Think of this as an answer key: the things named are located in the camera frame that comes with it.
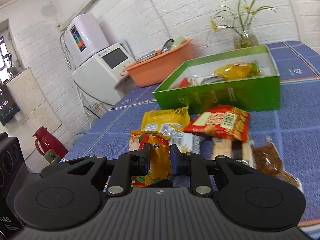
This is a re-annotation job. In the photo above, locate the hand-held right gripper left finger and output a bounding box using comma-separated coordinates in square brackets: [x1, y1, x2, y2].
[41, 143, 152, 197]

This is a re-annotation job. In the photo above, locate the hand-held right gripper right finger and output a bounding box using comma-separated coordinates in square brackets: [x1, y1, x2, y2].
[169, 144, 253, 197]

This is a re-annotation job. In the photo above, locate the orange red green snack packet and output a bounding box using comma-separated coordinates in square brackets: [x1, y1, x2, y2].
[130, 130, 173, 188]

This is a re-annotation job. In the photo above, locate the small clear white label packet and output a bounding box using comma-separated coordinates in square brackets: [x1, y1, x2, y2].
[172, 132, 202, 154]

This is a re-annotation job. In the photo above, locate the white black snack packet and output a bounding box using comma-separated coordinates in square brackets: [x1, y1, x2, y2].
[211, 137, 253, 167]

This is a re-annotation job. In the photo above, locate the clear red date roll packet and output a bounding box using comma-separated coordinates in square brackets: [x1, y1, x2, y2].
[172, 77, 192, 88]

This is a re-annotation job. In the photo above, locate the green cardboard box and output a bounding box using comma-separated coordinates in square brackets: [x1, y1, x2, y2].
[152, 44, 281, 114]

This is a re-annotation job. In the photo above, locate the clear brown jerky packet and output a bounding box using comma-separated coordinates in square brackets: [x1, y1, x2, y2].
[250, 136, 304, 193]

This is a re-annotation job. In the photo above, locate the yellow green snack packet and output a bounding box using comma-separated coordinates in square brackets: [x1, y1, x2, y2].
[212, 60, 263, 81]

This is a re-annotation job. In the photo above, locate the red thermos jug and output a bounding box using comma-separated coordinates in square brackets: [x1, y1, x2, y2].
[33, 126, 68, 159]

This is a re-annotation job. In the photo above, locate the black chalkboard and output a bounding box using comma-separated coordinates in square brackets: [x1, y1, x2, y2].
[0, 81, 22, 127]

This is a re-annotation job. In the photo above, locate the glass jar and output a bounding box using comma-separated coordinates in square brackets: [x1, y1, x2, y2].
[84, 102, 107, 119]

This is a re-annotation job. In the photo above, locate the orange plastic basin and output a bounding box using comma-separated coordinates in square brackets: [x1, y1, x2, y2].
[122, 38, 195, 88]

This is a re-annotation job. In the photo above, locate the white appliance with screen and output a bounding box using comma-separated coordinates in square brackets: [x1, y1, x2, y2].
[72, 42, 137, 105]

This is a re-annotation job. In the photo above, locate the metal bowl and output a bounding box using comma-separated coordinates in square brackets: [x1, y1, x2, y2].
[161, 39, 175, 53]

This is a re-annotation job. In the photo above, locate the light green plate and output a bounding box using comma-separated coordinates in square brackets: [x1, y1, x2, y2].
[172, 36, 187, 48]

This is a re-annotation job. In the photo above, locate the white water purifier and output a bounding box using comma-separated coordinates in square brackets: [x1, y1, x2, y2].
[60, 14, 110, 68]

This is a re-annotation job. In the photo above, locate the glass vase with yellow flowers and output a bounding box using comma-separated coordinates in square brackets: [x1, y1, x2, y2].
[206, 0, 277, 49]

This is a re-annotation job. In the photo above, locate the metal flexible hose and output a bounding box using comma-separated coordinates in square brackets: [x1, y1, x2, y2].
[59, 34, 73, 69]

